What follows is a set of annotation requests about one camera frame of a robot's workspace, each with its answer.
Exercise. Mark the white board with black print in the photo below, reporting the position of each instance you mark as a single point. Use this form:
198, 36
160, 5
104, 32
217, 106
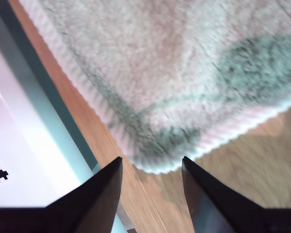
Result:
26, 145

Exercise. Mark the fluffy white green tea towel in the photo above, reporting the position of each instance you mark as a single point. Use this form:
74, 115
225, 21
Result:
160, 72

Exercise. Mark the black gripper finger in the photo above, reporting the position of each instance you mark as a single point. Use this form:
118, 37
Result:
94, 201
213, 206

